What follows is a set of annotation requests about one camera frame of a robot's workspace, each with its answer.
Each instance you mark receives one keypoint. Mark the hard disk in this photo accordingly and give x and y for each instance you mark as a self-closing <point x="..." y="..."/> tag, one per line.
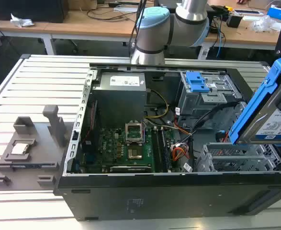
<point x="255" y="105"/>

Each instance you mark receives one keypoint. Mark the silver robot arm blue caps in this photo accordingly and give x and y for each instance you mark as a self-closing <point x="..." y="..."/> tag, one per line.
<point x="152" y="31"/>

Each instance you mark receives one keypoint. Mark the metal disk bay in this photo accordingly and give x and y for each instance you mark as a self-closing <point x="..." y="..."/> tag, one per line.
<point x="238" y="155"/>

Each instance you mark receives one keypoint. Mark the black RAM slot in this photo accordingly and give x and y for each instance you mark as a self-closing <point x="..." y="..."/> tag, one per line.
<point x="164" y="151"/>
<point x="168" y="151"/>
<point x="161" y="151"/>
<point x="157" y="151"/>

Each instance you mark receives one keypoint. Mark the blue cardboard box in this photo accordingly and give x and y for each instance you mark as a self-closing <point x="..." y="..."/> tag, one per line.
<point x="276" y="12"/>

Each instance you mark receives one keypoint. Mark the clear plastic bag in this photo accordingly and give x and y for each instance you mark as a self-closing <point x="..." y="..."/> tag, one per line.
<point x="266" y="24"/>

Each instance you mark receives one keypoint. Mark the small black box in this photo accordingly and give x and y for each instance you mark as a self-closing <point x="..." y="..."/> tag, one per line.
<point x="234" y="21"/>

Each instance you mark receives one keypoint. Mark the blue plastic cage latch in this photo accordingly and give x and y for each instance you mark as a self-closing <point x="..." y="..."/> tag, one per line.
<point x="196" y="82"/>

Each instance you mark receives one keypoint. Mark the metal drive cage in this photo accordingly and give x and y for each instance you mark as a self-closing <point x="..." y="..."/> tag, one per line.
<point x="209" y="105"/>

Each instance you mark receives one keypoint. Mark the grey power supply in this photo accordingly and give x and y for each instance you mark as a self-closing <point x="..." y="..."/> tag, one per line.
<point x="118" y="103"/>

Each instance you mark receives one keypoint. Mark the CPU socket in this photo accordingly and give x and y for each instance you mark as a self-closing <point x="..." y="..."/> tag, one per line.
<point x="134" y="153"/>

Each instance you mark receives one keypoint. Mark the brown cardboard box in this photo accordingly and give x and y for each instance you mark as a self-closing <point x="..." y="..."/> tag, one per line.
<point x="87" y="4"/>

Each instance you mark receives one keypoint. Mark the wooden desk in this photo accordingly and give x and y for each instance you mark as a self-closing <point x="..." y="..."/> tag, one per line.
<point x="82" y="27"/>

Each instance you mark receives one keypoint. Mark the black graphics card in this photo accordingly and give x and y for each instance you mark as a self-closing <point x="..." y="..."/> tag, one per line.
<point x="130" y="169"/>

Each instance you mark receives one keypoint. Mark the green motherboard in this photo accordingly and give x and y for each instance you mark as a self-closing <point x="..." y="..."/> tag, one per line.
<point x="111" y="148"/>

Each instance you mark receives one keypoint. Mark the black PC case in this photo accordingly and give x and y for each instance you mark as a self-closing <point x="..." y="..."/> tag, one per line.
<point x="154" y="203"/>

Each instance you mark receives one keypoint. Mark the large black box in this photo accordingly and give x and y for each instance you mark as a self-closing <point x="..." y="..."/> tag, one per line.
<point x="27" y="10"/>

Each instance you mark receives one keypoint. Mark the white crumpled paper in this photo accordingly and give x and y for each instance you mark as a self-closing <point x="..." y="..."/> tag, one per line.
<point x="21" y="21"/>

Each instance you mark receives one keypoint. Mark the grey parts rack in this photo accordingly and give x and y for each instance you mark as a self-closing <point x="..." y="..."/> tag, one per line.
<point x="42" y="148"/>

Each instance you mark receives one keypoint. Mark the dark RAM stick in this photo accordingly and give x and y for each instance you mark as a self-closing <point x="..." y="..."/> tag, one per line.
<point x="32" y="165"/>

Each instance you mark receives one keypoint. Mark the silver CPU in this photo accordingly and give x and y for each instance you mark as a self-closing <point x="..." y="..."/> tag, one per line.
<point x="19" y="149"/>

